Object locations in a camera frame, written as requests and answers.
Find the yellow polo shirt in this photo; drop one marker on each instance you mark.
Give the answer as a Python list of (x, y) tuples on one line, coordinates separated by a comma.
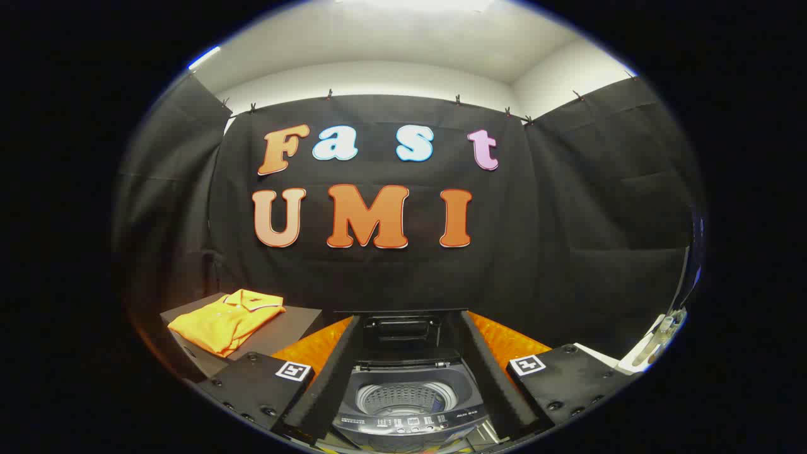
[(220, 321)]

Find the grey washing machine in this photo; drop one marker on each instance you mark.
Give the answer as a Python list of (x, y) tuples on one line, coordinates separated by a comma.
[(403, 416)]

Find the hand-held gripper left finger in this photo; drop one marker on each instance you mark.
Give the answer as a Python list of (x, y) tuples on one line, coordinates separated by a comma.
[(328, 378)]

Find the silver metal fitting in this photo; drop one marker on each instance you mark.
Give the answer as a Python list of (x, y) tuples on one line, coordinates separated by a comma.
[(662, 331)]

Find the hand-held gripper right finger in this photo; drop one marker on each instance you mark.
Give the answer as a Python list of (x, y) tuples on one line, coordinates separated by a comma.
[(488, 372)]

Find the black backdrop cloth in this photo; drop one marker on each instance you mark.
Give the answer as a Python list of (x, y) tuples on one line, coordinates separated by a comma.
[(555, 221)]

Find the white flat panel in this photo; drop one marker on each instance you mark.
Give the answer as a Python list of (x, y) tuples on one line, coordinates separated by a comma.
[(599, 356)]

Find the dark grey stand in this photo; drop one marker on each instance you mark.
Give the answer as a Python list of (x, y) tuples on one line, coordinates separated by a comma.
[(296, 325)]

